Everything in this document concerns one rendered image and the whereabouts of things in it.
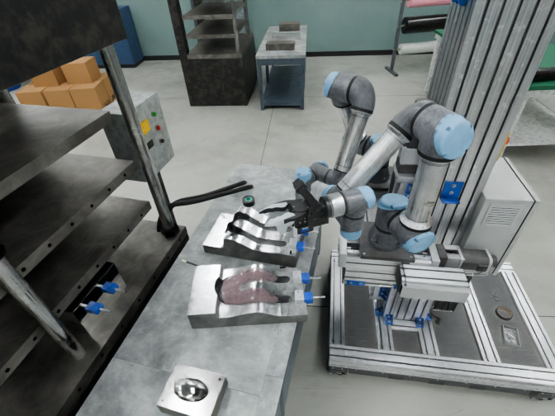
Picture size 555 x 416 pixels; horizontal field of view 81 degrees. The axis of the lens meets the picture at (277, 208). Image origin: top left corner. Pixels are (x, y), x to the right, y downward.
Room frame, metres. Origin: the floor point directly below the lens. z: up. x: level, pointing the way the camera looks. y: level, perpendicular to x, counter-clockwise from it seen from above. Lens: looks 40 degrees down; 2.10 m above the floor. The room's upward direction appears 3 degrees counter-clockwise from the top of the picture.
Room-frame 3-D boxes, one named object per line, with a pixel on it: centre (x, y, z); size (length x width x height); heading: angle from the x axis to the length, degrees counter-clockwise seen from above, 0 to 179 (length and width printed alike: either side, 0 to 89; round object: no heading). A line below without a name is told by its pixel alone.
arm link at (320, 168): (1.30, -0.21, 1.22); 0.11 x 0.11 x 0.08; 46
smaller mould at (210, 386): (0.49, 0.34, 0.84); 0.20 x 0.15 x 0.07; 73
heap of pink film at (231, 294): (0.90, 0.15, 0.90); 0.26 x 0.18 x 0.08; 90
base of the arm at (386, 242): (1.01, -0.47, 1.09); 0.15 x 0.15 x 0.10
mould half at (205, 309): (0.90, 0.15, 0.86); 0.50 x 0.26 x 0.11; 90
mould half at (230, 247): (1.26, 0.13, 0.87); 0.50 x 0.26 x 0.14; 73
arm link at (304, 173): (1.24, -0.13, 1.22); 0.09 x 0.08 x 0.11; 136
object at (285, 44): (5.79, -0.27, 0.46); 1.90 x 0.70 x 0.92; 173
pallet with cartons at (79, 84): (5.40, 3.25, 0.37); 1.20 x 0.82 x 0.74; 91
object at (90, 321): (0.97, 1.05, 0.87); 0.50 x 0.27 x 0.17; 73
